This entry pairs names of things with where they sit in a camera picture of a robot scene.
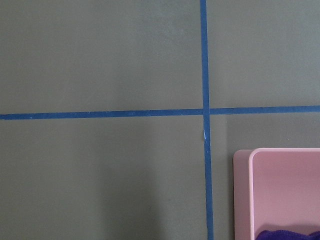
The purple cloth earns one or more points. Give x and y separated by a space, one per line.
287 235

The pink plastic tray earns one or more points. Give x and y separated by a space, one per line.
276 189

